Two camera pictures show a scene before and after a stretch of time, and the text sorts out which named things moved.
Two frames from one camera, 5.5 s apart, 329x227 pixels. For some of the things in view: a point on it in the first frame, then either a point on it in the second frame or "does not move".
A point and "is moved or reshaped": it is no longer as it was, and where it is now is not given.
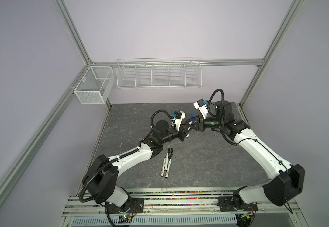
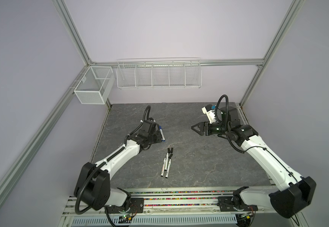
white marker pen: x=166 y=161 does not move
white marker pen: x=163 y=167 does not move
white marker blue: x=191 y=117 is moved or reshaped
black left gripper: x=182 y=134 to x=158 y=135
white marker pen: x=168 y=169 does not move
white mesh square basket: x=94 y=87 does not move
